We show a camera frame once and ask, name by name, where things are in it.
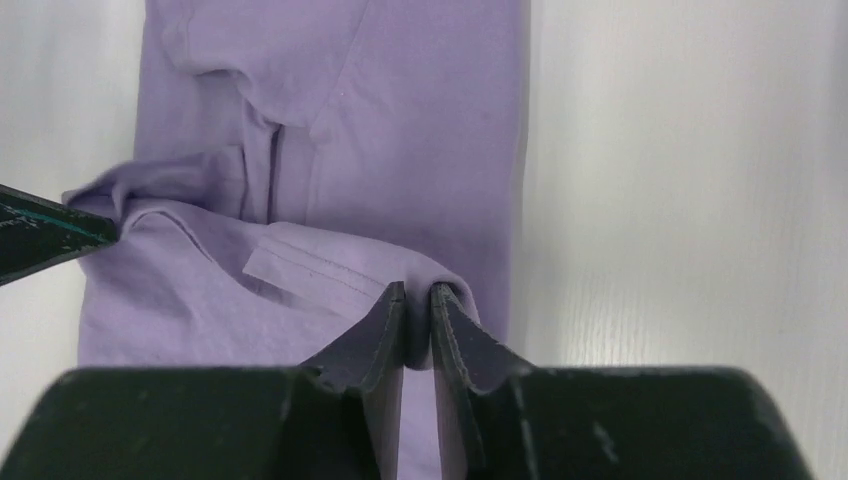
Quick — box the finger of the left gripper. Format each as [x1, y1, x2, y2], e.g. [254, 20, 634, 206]
[1, 185, 119, 285]

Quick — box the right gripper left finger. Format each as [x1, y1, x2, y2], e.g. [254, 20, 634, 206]
[1, 282, 406, 479]

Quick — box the purple t shirt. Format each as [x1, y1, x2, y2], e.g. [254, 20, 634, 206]
[63, 1, 529, 479]

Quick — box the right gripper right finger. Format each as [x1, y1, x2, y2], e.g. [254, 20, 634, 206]
[430, 283, 812, 479]

